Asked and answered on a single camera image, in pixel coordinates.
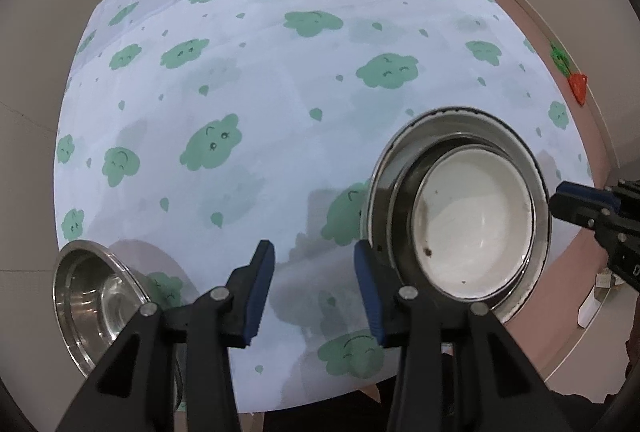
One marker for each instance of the white green cloud tablecloth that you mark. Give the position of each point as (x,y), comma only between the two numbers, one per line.
(190,130)

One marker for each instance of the medium steel bowl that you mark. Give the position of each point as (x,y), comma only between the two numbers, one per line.
(511,297)

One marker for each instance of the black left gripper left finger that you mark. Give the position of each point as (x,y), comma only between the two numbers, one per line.
(167,354)

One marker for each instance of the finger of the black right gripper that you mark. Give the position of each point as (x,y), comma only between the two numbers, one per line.
(580,205)
(627,194)

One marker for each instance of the large steel mixing bowl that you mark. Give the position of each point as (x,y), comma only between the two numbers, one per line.
(409,144)

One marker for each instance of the orange green floor toy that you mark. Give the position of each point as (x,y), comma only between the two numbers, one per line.
(577,81)

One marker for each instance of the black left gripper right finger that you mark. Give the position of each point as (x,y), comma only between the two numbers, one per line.
(459,369)

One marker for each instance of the white enamel plate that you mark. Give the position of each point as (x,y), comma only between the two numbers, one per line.
(472,223)

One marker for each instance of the small steel bowl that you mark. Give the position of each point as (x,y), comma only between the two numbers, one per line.
(94,296)

